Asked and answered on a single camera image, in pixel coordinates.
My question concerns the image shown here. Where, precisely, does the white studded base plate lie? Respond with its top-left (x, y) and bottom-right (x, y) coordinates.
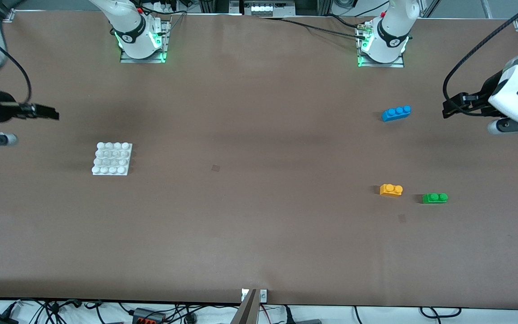
top-left (91, 142), bottom-right (133, 176)

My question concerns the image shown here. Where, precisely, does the yellow two-stud block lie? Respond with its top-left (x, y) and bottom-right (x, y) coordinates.
top-left (379, 184), bottom-right (404, 198)

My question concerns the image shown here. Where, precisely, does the blue three-stud block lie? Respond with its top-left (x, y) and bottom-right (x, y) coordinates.
top-left (381, 105), bottom-right (412, 122)

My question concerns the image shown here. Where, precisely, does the green two-stud block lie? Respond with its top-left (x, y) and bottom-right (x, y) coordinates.
top-left (422, 192), bottom-right (448, 205)

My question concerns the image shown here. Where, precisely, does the white power strip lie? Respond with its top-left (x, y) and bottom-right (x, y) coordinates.
top-left (243, 0), bottom-right (296, 17)

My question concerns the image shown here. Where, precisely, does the black orange connector box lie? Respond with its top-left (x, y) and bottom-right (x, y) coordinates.
top-left (132, 308), bottom-right (166, 324)

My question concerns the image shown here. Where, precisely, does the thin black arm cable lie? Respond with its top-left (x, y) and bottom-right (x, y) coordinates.
top-left (0, 22), bottom-right (33, 106)

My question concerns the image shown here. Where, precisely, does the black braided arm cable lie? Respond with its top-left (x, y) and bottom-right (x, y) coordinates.
top-left (442, 10), bottom-right (518, 105)

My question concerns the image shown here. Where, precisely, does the long black table cable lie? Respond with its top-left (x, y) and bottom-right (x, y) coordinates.
top-left (259, 16), bottom-right (367, 39)

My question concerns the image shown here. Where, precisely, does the white pole bracket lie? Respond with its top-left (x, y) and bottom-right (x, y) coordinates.
top-left (241, 288), bottom-right (268, 302)

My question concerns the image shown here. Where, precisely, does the grey camera mount pole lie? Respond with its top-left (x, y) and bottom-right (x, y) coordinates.
top-left (229, 289), bottom-right (260, 324)

